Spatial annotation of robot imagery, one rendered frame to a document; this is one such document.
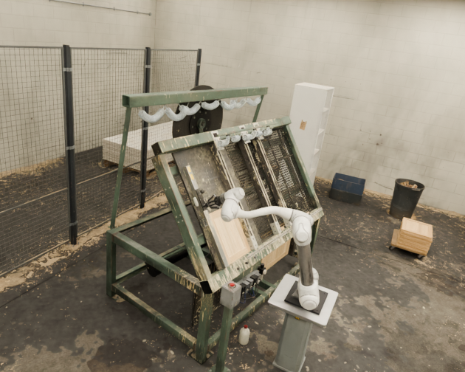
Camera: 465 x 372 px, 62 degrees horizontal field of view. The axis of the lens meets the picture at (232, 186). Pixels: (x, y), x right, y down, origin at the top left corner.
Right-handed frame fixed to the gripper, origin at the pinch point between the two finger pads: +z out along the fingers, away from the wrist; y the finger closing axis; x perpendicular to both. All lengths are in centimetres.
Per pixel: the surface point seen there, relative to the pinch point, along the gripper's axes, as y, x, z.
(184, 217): 2.3, -18.2, 10.5
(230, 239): 37.8, 27.6, 13.9
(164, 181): -31.3, -18.6, 15.8
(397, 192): 112, 476, 8
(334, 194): 81, 458, 115
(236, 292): 73, -14, -10
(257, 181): -2, 93, 10
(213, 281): 61, -14, 11
